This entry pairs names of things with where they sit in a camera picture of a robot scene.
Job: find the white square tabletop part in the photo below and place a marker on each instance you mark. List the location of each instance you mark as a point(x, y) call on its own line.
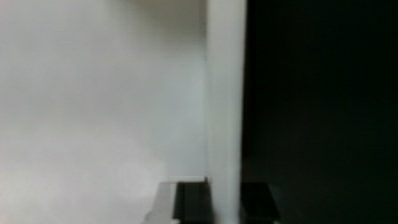
point(121, 72)

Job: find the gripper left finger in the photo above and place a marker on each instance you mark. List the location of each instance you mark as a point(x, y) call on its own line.
point(184, 203)

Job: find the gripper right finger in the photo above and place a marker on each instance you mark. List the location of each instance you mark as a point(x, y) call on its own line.
point(258, 212)

